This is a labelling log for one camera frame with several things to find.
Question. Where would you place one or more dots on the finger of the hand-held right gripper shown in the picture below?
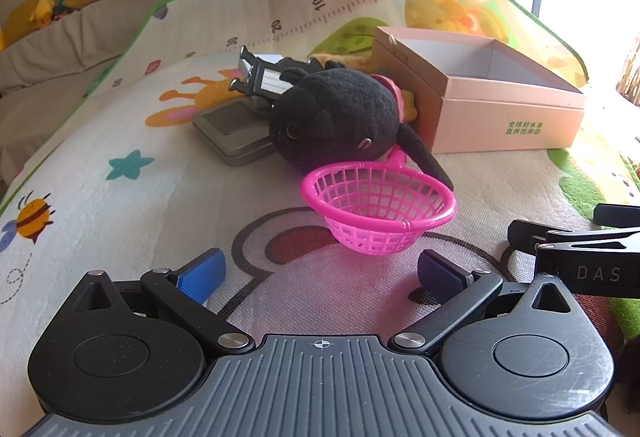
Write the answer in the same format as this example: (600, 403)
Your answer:
(530, 233)
(620, 216)

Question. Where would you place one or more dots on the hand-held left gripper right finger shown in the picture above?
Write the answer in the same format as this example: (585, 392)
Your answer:
(440, 274)

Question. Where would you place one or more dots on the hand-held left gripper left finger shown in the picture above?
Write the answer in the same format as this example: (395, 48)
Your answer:
(205, 274)

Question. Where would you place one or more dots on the pink plastic basket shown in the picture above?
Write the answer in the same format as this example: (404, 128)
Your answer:
(370, 237)

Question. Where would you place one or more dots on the pink cardboard box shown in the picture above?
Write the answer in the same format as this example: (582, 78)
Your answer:
(500, 122)

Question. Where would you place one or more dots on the grey tin box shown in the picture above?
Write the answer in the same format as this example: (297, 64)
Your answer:
(225, 137)

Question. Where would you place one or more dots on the pink-lidded yellow can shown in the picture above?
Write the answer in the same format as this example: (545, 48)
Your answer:
(397, 92)

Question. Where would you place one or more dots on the black plush toy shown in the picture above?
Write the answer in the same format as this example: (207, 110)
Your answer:
(340, 107)

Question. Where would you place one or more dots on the black toy lantern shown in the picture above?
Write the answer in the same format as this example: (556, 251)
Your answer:
(267, 84)

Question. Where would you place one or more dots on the printed play mat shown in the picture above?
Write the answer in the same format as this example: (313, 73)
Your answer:
(125, 217)

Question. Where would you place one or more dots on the grey sofa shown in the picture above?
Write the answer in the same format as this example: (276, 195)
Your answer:
(50, 52)

